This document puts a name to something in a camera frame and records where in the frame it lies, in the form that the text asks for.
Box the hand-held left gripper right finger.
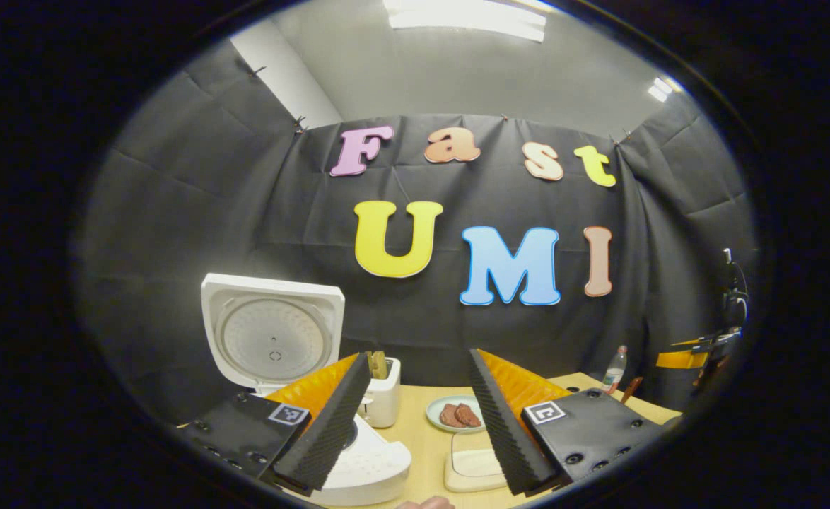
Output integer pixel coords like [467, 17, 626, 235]
[467, 348, 670, 496]

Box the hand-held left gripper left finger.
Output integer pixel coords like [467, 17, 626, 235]
[178, 351, 372, 494]

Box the white rice cooker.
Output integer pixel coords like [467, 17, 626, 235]
[201, 273, 412, 507]

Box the clear glass container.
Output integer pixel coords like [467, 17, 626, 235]
[444, 431, 511, 493]

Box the white toaster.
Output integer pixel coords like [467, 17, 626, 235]
[358, 357, 402, 429]

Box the clear plastic water bottle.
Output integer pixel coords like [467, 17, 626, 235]
[601, 345, 629, 394]

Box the pale green plate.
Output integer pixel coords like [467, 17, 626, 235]
[426, 394, 486, 433]

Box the black backdrop cloth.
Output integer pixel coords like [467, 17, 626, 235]
[76, 39, 762, 425]

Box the large ceiling light panel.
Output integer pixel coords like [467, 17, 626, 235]
[385, 0, 548, 42]

